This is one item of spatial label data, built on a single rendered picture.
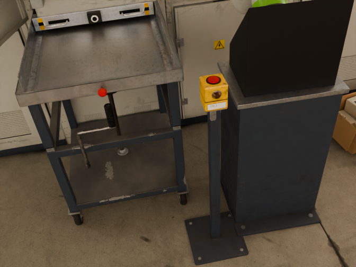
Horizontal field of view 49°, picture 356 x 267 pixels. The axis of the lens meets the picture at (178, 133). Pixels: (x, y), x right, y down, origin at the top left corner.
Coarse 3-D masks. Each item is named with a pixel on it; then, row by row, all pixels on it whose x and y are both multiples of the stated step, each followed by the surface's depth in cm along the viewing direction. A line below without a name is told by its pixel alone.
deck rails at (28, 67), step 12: (156, 12) 175; (156, 24) 176; (36, 36) 176; (156, 36) 168; (24, 48) 153; (36, 48) 167; (168, 48) 151; (24, 60) 150; (36, 60) 159; (168, 60) 152; (24, 72) 147; (36, 72) 152; (24, 84) 144
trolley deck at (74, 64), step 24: (96, 24) 181; (120, 24) 179; (144, 24) 178; (48, 48) 167; (72, 48) 165; (96, 48) 164; (120, 48) 162; (144, 48) 161; (48, 72) 152; (72, 72) 151; (96, 72) 149; (120, 72) 148; (144, 72) 147; (168, 72) 147; (24, 96) 143; (48, 96) 144; (72, 96) 146
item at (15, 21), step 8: (0, 0) 175; (8, 0) 181; (0, 8) 175; (8, 8) 181; (16, 8) 187; (24, 8) 189; (0, 16) 176; (8, 16) 182; (16, 16) 187; (0, 24) 176; (8, 24) 182; (16, 24) 188; (0, 32) 176; (8, 32) 182; (0, 40) 177
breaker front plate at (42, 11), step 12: (48, 0) 169; (60, 0) 170; (72, 0) 171; (84, 0) 172; (96, 0) 173; (108, 0) 174; (120, 0) 175; (132, 0) 176; (48, 12) 173; (60, 12) 174
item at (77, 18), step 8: (96, 8) 175; (104, 8) 175; (112, 8) 176; (120, 8) 176; (128, 8) 177; (136, 8) 178; (152, 8) 179; (32, 16) 174; (40, 16) 173; (48, 16) 173; (56, 16) 173; (64, 16) 174; (72, 16) 175; (80, 16) 175; (104, 16) 177; (112, 16) 178; (120, 16) 179; (128, 16) 179; (40, 24) 174; (72, 24) 177; (80, 24) 178
